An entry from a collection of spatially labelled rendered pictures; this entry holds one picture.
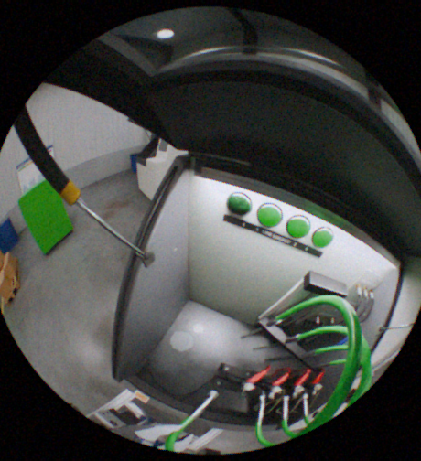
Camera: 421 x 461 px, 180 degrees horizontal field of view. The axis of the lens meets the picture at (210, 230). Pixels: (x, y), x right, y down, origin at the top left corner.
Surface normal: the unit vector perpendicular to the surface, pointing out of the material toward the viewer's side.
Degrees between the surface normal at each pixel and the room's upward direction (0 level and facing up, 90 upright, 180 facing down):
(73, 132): 90
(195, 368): 0
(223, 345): 0
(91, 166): 90
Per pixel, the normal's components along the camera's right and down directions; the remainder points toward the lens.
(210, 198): -0.43, 0.54
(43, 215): 0.90, 0.34
